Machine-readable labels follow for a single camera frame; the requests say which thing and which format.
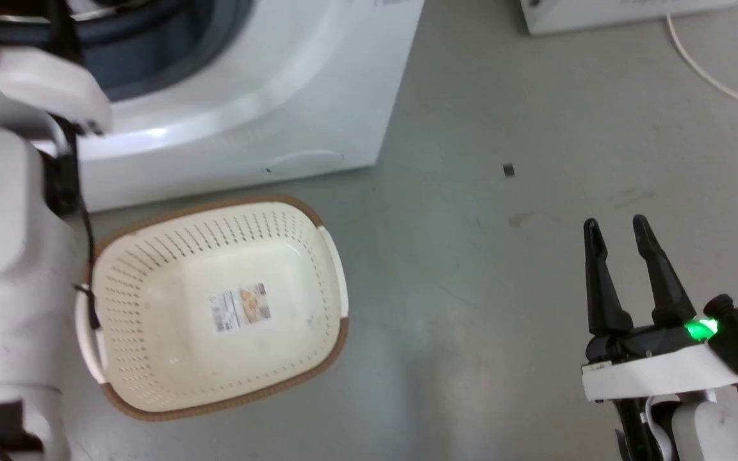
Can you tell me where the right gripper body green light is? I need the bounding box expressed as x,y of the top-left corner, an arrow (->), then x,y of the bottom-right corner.
581,318 -> 738,403

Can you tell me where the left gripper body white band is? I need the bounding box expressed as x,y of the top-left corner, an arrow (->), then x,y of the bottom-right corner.
0,46 -> 113,138

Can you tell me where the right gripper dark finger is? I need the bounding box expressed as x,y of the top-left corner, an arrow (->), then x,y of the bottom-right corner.
632,214 -> 698,328
583,218 -> 634,337

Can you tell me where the white front-load washing machine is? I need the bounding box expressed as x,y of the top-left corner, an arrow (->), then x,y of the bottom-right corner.
61,0 -> 425,213

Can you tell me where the cream laundry basket brown rim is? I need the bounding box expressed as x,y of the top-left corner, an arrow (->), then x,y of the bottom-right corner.
75,195 -> 350,422

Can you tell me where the grey washer door seal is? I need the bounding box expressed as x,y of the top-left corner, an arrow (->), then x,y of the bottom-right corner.
0,0 -> 256,103

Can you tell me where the white appliance box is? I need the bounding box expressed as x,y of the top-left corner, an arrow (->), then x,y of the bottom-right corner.
519,0 -> 738,35

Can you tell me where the printed label sticker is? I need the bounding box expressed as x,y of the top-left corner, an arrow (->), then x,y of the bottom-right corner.
208,283 -> 272,333

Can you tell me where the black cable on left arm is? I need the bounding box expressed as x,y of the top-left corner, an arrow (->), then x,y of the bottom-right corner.
49,115 -> 102,331

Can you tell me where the white power cable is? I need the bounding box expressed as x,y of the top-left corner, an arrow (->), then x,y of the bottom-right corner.
666,13 -> 738,106

